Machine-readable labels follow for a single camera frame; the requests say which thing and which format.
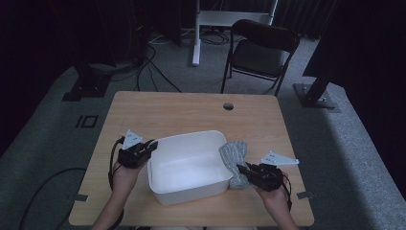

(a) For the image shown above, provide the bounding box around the white plastic bin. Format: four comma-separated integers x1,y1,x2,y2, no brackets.
147,129,235,206

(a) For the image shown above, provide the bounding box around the right hand-held gripper cable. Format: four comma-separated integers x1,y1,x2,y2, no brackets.
281,173,293,212

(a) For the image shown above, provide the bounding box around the person's right hand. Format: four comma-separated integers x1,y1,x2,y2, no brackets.
254,178,291,213

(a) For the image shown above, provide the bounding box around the black floor cable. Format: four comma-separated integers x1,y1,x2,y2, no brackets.
133,44,159,93
144,56,183,94

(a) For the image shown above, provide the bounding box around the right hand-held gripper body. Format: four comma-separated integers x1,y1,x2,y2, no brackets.
247,149,301,193

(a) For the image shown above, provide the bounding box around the black cable coil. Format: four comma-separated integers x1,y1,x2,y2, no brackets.
199,28,232,46

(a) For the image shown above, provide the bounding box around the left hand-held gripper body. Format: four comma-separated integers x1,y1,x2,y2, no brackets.
117,128,155,170

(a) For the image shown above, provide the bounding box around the white metal desk frame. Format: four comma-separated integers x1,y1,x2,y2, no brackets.
192,0,280,67

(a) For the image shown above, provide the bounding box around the white floor cable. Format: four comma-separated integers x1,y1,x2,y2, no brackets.
147,33,175,46

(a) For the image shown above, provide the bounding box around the black metal stand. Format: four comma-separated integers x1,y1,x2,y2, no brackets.
292,61,341,114
60,61,113,103

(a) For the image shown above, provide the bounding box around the dark equipment rack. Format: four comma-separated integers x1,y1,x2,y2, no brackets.
125,0,151,65

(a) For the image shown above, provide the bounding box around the hand-held gripper cable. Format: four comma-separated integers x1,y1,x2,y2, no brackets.
281,173,293,212
18,136,126,230

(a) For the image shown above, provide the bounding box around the left hand-held gripper cable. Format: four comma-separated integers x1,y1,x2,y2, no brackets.
18,136,126,230

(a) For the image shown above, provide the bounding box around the grey knitted cloth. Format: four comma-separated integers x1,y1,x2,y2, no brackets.
218,140,253,190

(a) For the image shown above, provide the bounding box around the person's left hand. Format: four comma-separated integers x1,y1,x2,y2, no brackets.
110,159,147,194

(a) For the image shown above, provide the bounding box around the dark curtain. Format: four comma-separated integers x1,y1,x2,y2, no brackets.
274,0,343,40

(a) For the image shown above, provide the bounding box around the black folding chair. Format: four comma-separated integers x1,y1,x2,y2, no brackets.
219,18,302,98

